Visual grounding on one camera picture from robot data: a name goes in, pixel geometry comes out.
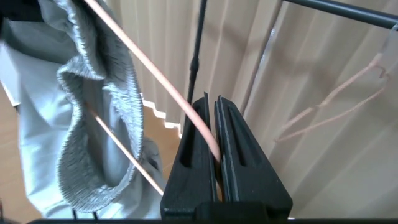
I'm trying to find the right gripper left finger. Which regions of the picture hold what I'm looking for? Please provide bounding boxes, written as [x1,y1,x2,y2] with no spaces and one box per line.
[160,91,220,220]

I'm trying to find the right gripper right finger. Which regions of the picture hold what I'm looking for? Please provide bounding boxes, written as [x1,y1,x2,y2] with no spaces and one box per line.
[213,95,294,219]

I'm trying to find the pink clothes hanger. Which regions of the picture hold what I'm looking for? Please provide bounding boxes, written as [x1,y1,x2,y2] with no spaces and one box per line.
[83,0,222,196]
[274,52,390,143]

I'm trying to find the pale grey shorts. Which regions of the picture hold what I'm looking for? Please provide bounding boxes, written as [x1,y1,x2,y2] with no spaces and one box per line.
[0,0,167,220]

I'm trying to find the black clothes rack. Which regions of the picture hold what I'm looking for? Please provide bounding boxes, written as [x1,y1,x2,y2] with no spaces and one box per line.
[182,0,398,133]

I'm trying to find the beige curtain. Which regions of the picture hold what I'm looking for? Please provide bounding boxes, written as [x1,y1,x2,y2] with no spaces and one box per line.
[104,0,398,218]

